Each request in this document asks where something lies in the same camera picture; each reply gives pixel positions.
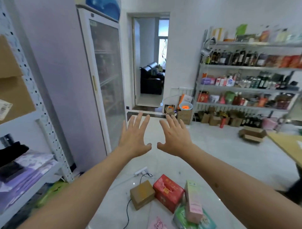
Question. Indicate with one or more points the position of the person's right hand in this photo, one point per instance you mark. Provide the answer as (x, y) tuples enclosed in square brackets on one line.
[(177, 141)]

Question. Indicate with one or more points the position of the person's left hand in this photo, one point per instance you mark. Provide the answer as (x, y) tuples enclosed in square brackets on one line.
[(133, 139)]

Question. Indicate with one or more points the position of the small yellow-taped cardboard box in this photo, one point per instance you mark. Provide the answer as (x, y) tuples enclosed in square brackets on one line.
[(141, 194)]

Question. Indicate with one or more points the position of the pink green bottle box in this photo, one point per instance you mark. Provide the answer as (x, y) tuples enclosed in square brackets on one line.
[(193, 203)]

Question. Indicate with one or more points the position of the pink labelled box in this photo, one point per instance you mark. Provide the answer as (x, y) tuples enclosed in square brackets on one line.
[(157, 223)]

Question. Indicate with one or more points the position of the grey metal shelves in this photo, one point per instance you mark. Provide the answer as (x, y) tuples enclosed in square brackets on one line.
[(44, 122)]

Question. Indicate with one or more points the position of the wide clear-taped cardboard box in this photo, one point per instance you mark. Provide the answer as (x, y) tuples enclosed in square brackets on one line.
[(16, 99)]

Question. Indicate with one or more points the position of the person's left forearm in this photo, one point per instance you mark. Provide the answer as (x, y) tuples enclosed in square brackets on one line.
[(77, 193)]

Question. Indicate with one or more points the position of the person's right forearm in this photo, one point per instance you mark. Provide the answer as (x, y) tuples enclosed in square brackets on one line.
[(240, 188)]

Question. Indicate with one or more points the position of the open cardboard carton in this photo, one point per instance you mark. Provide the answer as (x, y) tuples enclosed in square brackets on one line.
[(252, 134)]

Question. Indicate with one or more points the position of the tall brown carton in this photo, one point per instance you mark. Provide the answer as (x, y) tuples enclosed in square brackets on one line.
[(184, 117)]

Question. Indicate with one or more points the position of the small dark crate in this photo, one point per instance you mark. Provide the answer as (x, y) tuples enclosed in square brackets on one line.
[(169, 110)]

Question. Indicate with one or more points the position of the white power strip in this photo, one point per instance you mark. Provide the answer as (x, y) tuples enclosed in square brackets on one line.
[(141, 171)]

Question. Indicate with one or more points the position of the blue basin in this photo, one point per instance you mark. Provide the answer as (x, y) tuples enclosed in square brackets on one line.
[(181, 105)]

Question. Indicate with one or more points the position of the cluster of brown cartons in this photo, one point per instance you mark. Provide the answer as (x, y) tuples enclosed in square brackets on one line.
[(212, 120)]

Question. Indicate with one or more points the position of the red fire extinguisher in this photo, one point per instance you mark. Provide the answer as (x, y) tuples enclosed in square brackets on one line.
[(223, 123)]

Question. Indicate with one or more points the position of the white radiator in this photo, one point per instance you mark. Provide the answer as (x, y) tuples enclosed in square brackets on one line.
[(181, 90)]

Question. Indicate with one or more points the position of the black leather sofa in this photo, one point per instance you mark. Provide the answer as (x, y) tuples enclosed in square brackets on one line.
[(151, 80)]

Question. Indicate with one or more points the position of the purple round tub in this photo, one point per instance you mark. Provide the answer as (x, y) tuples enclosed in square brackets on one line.
[(208, 81)]

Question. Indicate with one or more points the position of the row of mixed goods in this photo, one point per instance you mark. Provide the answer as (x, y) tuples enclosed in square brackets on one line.
[(236, 100)]

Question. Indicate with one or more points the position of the row of dark wine bottles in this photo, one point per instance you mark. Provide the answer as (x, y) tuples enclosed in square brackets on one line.
[(251, 121)]

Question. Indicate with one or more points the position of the cluster of white red bottles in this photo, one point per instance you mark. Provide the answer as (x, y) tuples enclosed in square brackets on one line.
[(230, 81)]

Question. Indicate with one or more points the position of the teal snack packet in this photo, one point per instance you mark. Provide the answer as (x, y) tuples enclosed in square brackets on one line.
[(207, 220)]

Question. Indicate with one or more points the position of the row of drink cans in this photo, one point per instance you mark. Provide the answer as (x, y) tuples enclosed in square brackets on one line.
[(249, 83)]

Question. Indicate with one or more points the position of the white display fridge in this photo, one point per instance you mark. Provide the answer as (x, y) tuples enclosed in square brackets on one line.
[(59, 82)]

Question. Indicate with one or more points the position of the pink basket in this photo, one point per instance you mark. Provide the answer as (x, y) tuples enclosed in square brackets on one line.
[(269, 123)]

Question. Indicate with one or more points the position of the bright green packet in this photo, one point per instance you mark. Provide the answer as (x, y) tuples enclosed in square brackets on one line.
[(52, 192)]

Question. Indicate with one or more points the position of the purple patterned white bag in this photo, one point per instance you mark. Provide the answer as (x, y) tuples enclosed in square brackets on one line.
[(35, 159)]

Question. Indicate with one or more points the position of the row of dark sauce bottles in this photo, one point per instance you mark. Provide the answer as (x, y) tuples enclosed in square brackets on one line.
[(236, 59)]

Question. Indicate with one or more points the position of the steel goods rack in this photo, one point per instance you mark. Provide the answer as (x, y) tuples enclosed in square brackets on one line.
[(247, 67)]

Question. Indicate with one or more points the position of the row of green glass bottles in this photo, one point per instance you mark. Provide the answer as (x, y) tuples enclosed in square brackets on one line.
[(266, 81)]

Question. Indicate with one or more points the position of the yellow wooden table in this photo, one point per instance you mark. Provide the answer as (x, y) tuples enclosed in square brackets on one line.
[(287, 146)]

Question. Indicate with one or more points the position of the plain purple bag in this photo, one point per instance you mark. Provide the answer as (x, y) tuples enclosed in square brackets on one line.
[(23, 184)]

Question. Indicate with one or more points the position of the row of assorted packets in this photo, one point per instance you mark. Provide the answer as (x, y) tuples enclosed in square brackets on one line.
[(240, 35)]

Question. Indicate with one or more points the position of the small black box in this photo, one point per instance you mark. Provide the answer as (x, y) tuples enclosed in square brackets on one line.
[(10, 171)]

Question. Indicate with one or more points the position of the row of orange snack packets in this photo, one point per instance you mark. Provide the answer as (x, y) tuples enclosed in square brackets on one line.
[(285, 61)]

